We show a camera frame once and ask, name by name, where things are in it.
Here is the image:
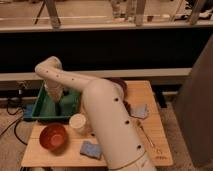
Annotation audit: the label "white plastic cup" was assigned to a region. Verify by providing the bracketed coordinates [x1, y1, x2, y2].
[69, 113, 87, 135]

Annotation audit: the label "wooden board table top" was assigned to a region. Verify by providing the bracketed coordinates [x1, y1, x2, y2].
[21, 81, 173, 167]

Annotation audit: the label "green plastic tray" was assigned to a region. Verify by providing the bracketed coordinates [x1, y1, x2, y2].
[31, 86, 81, 122]

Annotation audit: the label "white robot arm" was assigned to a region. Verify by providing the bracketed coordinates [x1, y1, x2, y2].
[35, 56, 157, 171]

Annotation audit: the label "black cables on floor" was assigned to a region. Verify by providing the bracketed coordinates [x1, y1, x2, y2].
[0, 83, 34, 146]

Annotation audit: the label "red bowl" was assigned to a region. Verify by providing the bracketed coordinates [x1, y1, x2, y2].
[39, 123, 67, 151]

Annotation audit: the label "blue sponge cloth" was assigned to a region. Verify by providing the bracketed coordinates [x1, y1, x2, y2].
[80, 141, 102, 160]

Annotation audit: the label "bunch of dark grapes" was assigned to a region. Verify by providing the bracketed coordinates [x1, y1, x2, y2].
[124, 101, 131, 116]

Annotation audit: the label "metal fork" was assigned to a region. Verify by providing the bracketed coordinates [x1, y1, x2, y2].
[136, 120, 155, 148]

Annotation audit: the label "blue box beside tray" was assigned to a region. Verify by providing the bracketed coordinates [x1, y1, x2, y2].
[23, 104, 33, 121]

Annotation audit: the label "light blue folded cloth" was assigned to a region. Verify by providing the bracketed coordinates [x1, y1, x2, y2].
[131, 104, 149, 119]

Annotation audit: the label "purple bowl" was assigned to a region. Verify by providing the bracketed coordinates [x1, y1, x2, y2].
[110, 78, 127, 98]

